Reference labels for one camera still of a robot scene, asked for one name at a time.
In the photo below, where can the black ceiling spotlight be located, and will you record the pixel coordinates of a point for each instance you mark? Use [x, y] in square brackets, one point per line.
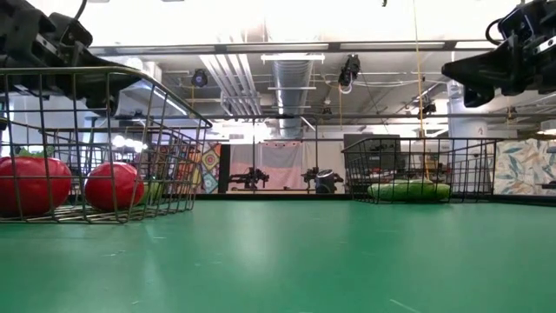
[200, 78]

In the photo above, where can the pale pink hanging sheet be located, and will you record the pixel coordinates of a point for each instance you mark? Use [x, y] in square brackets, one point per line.
[282, 161]

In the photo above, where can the colourful patterned poster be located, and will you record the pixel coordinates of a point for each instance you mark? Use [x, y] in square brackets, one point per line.
[210, 167]

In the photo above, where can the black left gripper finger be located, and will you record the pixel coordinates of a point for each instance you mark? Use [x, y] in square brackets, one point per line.
[102, 102]
[104, 76]

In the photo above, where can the green table mat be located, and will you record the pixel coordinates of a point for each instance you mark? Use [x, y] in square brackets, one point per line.
[278, 261]

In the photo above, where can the silver ceiling duct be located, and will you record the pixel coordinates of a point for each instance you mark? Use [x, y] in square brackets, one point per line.
[292, 95]

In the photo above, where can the grey overhead frame beam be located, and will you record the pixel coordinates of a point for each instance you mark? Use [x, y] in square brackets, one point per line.
[217, 48]

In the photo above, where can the green toy cucumber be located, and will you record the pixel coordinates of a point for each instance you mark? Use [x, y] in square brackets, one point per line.
[391, 193]
[436, 192]

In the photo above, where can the black cylinder with light rim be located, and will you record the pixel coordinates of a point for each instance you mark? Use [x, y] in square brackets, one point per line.
[326, 182]

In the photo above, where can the background black robot arm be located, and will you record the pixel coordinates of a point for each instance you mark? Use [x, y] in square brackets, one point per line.
[252, 178]

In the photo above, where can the leaf patterned wall panel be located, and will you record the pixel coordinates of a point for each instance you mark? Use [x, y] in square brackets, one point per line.
[525, 167]

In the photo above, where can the red toy tomato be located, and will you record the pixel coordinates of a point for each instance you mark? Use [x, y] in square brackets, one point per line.
[115, 187]
[32, 187]

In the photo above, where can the white round column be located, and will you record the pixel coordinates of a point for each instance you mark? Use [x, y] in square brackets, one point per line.
[467, 121]

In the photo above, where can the white ceiling light panel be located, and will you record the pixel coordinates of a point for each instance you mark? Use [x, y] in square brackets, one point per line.
[293, 57]

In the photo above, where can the green toy lime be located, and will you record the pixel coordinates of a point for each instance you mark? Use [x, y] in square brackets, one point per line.
[153, 192]

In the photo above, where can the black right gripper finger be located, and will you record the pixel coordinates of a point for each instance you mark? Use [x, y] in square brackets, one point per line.
[478, 96]
[486, 67]

